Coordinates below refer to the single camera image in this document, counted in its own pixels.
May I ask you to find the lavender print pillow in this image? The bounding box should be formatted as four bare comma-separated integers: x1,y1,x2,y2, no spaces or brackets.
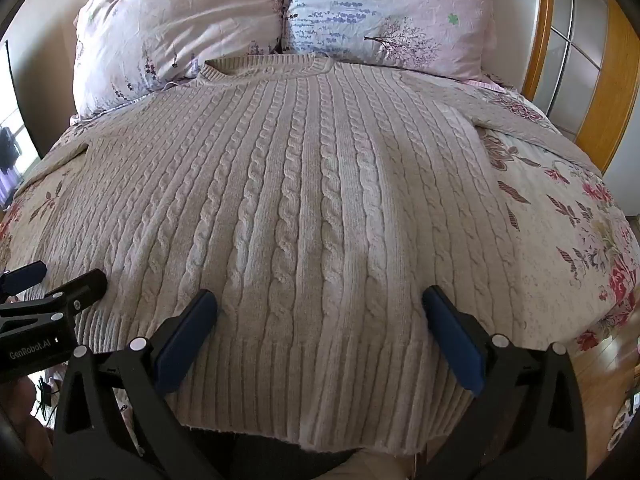
280,0,506,86

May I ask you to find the floral quilted bedspread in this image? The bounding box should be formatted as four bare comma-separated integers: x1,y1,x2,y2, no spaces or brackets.
0,80,640,356

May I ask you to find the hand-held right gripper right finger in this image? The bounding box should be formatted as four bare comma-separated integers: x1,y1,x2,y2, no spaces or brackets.
415,285,588,480

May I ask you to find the beige cable-knit sweater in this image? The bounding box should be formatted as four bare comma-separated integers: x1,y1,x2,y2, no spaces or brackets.
10,52,566,456

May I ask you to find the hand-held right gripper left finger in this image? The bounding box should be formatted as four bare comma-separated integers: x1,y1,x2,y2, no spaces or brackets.
52,289,221,480

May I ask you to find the window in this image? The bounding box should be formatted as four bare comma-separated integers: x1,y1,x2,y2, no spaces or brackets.
0,40,41,208

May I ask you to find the pink floral pillow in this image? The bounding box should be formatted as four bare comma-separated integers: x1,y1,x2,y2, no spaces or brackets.
72,0,291,118

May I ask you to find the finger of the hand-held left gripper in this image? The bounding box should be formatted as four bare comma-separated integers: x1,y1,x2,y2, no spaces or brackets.
0,268,109,333
0,262,48,295

